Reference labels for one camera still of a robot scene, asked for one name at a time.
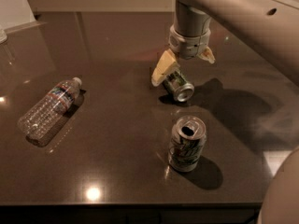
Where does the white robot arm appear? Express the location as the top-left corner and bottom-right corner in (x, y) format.
(151, 0), (299, 224)

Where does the white and green soda can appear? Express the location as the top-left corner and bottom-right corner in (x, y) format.
(168, 115), (206, 173)

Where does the clear plastic water bottle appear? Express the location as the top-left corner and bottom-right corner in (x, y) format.
(18, 77), (82, 140)

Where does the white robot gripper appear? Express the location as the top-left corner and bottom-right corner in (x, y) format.
(151, 26), (216, 87)

